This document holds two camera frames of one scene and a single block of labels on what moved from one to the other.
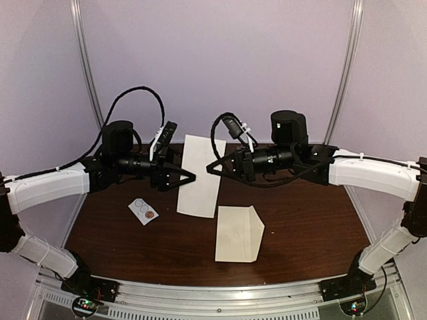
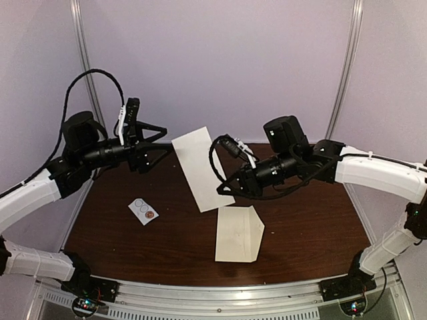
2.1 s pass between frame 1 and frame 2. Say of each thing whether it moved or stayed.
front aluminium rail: stayed
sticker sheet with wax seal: stayed
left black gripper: moved
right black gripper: moved
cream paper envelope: stayed
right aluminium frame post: stayed
